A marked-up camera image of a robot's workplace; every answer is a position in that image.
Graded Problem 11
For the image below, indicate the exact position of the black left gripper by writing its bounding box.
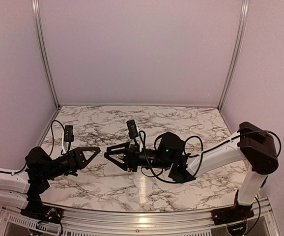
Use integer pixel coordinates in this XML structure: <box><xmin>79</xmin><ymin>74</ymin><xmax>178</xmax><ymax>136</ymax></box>
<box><xmin>43</xmin><ymin>147</ymin><xmax>100</xmax><ymax>180</ymax></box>

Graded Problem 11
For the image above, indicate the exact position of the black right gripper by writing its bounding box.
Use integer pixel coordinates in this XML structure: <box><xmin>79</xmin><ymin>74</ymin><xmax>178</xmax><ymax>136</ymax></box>
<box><xmin>104</xmin><ymin>142</ymin><xmax>173</xmax><ymax>173</ymax></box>

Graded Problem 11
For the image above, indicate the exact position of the white remote control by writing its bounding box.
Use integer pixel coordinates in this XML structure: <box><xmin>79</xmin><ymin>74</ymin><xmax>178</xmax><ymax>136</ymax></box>
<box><xmin>103</xmin><ymin>162</ymin><xmax>133</xmax><ymax>177</ymax></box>

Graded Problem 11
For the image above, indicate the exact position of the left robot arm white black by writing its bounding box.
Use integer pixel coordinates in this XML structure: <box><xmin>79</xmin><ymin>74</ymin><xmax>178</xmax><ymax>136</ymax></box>
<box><xmin>0</xmin><ymin>147</ymin><xmax>101</xmax><ymax>219</ymax></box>

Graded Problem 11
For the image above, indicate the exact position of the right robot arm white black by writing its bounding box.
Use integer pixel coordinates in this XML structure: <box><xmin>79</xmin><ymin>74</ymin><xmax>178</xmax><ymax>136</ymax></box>
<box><xmin>104</xmin><ymin>120</ymin><xmax>282</xmax><ymax>220</ymax></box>

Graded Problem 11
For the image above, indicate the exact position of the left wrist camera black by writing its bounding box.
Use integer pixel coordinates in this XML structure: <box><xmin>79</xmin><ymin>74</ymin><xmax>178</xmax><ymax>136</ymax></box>
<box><xmin>61</xmin><ymin>125</ymin><xmax>74</xmax><ymax>154</ymax></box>

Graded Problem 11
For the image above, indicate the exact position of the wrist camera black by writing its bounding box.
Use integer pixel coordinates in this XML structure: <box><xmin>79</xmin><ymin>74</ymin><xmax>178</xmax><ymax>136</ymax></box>
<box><xmin>61</xmin><ymin>125</ymin><xmax>74</xmax><ymax>154</ymax></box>
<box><xmin>126</xmin><ymin>119</ymin><xmax>143</xmax><ymax>151</ymax></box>

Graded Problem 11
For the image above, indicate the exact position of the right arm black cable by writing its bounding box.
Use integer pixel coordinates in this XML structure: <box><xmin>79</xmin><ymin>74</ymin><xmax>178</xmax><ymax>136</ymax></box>
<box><xmin>142</xmin><ymin>130</ymin><xmax>282</xmax><ymax>184</ymax></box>

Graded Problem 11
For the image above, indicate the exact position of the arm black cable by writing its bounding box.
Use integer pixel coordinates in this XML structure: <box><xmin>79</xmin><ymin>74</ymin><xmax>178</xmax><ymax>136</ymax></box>
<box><xmin>142</xmin><ymin>130</ymin><xmax>282</xmax><ymax>184</ymax></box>
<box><xmin>50</xmin><ymin>119</ymin><xmax>66</xmax><ymax>155</ymax></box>

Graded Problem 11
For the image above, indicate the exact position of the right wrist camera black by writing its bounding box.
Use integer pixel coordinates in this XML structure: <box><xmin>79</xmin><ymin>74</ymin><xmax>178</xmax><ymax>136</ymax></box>
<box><xmin>126</xmin><ymin>119</ymin><xmax>143</xmax><ymax>151</ymax></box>

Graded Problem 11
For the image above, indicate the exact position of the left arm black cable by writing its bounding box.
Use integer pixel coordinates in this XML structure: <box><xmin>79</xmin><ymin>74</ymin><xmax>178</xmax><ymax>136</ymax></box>
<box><xmin>50</xmin><ymin>119</ymin><xmax>66</xmax><ymax>155</ymax></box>

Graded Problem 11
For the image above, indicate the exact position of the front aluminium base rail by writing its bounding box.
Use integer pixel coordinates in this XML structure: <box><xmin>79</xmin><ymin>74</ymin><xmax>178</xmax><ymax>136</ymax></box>
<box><xmin>0</xmin><ymin>194</ymin><xmax>283</xmax><ymax>236</ymax></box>

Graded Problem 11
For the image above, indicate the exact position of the left aluminium frame post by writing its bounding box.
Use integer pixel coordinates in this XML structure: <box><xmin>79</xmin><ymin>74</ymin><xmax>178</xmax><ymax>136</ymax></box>
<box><xmin>31</xmin><ymin>0</ymin><xmax>60</xmax><ymax>110</ymax></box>

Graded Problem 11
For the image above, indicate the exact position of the aluminium frame post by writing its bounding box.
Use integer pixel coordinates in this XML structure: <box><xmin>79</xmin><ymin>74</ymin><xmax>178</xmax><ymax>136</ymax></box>
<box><xmin>31</xmin><ymin>0</ymin><xmax>60</xmax><ymax>110</ymax></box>
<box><xmin>217</xmin><ymin>0</ymin><xmax>250</xmax><ymax>113</ymax></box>

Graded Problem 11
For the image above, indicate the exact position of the right aluminium frame post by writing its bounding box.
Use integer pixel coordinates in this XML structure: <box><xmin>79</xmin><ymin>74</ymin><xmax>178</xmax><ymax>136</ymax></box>
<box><xmin>217</xmin><ymin>0</ymin><xmax>250</xmax><ymax>113</ymax></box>

